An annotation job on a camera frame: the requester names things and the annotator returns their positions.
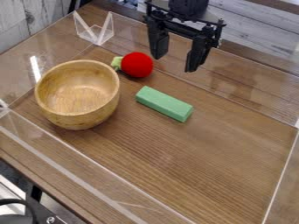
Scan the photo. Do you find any clear acrylic tray wall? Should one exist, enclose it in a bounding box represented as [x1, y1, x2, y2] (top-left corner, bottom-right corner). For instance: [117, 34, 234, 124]
[0, 100, 195, 224]

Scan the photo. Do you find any green foam block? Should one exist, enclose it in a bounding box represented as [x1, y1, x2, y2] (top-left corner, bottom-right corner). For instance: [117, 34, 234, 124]
[135, 86, 194, 123]

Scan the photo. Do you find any red ball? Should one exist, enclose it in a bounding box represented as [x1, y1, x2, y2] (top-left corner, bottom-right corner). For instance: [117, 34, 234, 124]
[121, 52, 154, 78]

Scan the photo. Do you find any light wooden bowl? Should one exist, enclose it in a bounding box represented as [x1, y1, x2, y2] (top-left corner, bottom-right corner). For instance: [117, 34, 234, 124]
[34, 59, 121, 130]

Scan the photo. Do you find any black table leg bracket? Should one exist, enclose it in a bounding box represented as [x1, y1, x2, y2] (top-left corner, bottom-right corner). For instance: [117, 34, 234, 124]
[26, 185, 67, 224]

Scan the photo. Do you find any black cable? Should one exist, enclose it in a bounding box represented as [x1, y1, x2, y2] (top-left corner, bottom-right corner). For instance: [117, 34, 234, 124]
[0, 198, 39, 224]

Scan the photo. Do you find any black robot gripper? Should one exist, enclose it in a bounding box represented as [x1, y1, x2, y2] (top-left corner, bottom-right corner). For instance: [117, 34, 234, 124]
[145, 0, 227, 73]

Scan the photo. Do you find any small green cube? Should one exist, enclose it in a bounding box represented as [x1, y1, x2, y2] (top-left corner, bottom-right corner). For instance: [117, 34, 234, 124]
[111, 56, 123, 71]

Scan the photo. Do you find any clear acrylic corner bracket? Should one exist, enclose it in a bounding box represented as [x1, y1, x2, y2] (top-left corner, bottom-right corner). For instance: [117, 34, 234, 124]
[73, 11, 115, 46]

